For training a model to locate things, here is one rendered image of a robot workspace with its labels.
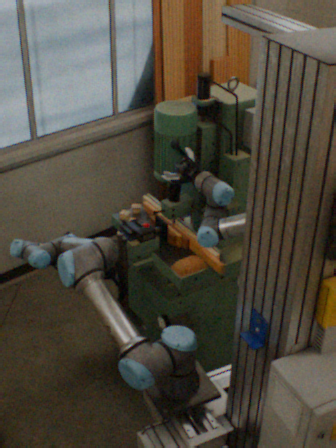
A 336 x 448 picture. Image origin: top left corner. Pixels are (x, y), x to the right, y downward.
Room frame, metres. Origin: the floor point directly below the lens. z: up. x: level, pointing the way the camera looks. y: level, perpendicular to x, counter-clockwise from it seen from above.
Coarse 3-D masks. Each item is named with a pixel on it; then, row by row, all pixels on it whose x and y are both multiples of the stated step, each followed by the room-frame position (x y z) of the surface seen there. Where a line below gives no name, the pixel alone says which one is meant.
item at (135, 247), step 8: (128, 240) 2.13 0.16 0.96; (136, 240) 2.13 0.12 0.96; (152, 240) 2.14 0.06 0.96; (128, 248) 2.11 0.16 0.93; (136, 248) 2.09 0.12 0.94; (144, 248) 2.12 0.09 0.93; (152, 248) 2.14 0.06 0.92; (128, 256) 2.11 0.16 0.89; (136, 256) 2.09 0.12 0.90; (144, 256) 2.12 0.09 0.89
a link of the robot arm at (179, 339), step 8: (168, 328) 1.48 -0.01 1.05; (176, 328) 1.48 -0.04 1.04; (184, 328) 1.49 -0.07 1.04; (168, 336) 1.44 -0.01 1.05; (176, 336) 1.44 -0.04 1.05; (184, 336) 1.44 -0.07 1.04; (192, 336) 1.45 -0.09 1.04; (160, 344) 1.41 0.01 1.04; (168, 344) 1.40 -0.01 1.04; (176, 344) 1.40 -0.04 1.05; (184, 344) 1.40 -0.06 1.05; (192, 344) 1.41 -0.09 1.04; (168, 352) 1.38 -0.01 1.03; (176, 352) 1.39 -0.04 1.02; (184, 352) 1.40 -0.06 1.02; (192, 352) 1.41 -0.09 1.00; (176, 360) 1.37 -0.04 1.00; (184, 360) 1.39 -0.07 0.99; (192, 360) 1.41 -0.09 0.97; (176, 368) 1.37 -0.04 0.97; (184, 368) 1.40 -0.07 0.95; (192, 368) 1.42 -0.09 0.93
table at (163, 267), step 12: (132, 216) 2.43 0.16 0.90; (144, 216) 2.43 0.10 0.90; (156, 252) 2.13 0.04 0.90; (168, 252) 2.13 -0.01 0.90; (180, 252) 2.13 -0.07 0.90; (192, 252) 2.13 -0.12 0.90; (132, 264) 2.09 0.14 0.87; (144, 264) 2.09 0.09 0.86; (156, 264) 2.10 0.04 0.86; (168, 264) 2.04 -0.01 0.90; (168, 276) 2.02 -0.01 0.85; (192, 276) 1.97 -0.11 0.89; (204, 276) 2.01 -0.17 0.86; (180, 288) 1.94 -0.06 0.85
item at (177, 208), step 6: (180, 198) 2.31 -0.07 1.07; (186, 198) 2.31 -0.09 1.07; (192, 198) 2.31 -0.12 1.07; (162, 204) 2.28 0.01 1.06; (168, 204) 2.25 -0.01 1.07; (174, 204) 2.25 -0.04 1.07; (180, 204) 2.26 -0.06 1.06; (186, 204) 2.28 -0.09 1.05; (192, 204) 2.30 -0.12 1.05; (168, 210) 2.24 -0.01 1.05; (174, 210) 2.25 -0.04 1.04; (180, 210) 2.26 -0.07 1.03; (186, 210) 2.28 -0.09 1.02; (168, 216) 2.24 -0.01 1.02; (174, 216) 2.25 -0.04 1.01
